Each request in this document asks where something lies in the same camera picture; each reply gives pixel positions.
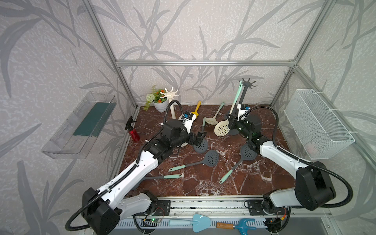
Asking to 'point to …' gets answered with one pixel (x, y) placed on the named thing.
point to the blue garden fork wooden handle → (241, 226)
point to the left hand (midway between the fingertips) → (199, 130)
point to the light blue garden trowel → (200, 222)
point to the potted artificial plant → (160, 103)
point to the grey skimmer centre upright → (203, 147)
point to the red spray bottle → (132, 131)
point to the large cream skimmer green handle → (222, 128)
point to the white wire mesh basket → (320, 133)
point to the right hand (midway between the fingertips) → (227, 113)
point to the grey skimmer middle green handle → (211, 159)
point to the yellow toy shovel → (196, 112)
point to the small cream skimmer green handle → (213, 121)
